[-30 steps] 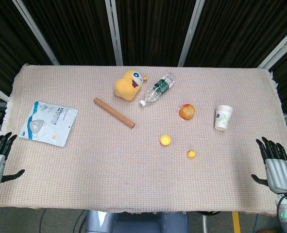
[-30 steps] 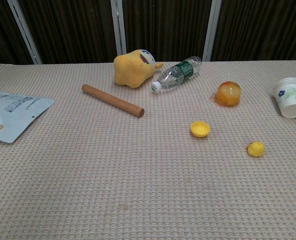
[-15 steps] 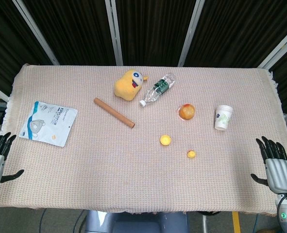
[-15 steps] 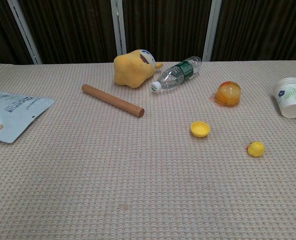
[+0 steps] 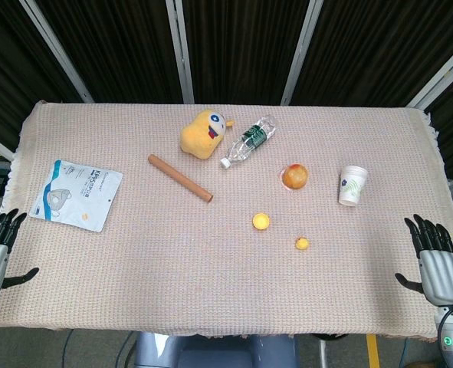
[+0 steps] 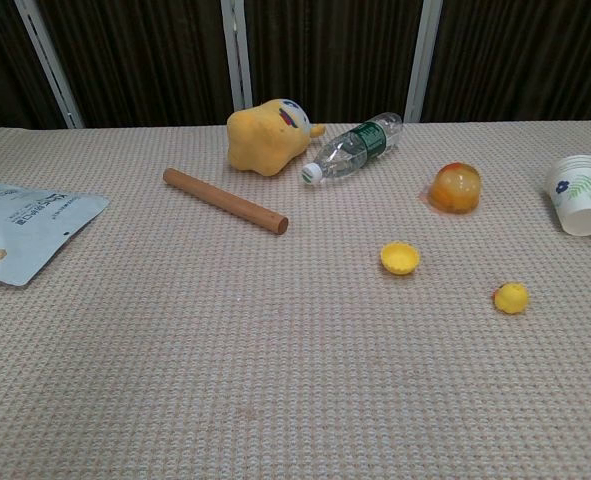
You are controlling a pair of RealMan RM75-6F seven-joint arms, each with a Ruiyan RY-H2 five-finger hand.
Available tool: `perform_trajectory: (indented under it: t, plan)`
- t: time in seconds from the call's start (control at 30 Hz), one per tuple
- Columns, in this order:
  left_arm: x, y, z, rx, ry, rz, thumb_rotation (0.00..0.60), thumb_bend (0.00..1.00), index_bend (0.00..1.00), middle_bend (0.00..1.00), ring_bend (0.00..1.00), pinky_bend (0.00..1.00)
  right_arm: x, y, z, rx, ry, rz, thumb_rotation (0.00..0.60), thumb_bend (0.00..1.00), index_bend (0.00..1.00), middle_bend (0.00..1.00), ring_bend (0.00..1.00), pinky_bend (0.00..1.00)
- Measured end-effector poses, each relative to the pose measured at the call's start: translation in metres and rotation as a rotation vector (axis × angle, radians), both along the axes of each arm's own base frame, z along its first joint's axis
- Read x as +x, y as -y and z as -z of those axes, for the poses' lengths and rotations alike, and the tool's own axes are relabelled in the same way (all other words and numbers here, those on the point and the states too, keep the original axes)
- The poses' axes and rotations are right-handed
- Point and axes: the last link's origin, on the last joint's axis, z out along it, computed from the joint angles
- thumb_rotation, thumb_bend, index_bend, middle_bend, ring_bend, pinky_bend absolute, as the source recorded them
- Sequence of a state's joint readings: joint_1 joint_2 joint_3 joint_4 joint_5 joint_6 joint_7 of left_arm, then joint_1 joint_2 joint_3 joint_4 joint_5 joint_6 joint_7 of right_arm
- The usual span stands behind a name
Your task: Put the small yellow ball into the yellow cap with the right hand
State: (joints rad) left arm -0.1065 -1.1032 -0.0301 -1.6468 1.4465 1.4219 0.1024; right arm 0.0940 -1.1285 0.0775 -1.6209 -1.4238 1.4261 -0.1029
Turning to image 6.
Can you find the yellow soft object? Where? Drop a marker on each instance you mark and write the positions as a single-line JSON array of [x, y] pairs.
[[511, 297]]

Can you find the yellow plush toy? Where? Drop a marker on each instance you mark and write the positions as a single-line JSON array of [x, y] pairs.
[[262, 140]]

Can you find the yellow small cup shell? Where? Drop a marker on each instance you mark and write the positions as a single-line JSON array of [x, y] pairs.
[[400, 257]]

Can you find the wooden rolling pin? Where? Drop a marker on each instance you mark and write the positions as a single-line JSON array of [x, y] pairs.
[[225, 207]]

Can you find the clear plastic water bottle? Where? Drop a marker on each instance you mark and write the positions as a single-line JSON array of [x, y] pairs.
[[355, 148]]

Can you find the beige woven tablecloth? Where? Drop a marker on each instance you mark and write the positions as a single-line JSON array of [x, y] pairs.
[[225, 350]]

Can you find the orange fruit jelly cup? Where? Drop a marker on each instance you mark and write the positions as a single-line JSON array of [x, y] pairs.
[[456, 188]]

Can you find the white blue snack pouch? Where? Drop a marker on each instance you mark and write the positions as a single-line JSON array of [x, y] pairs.
[[20, 232]]

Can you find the stack of floral paper cups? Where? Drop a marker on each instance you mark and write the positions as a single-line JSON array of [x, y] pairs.
[[579, 197]]

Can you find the white metal slotted rail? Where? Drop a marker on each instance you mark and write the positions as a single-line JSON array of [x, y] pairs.
[[52, 60], [423, 57], [237, 55]]

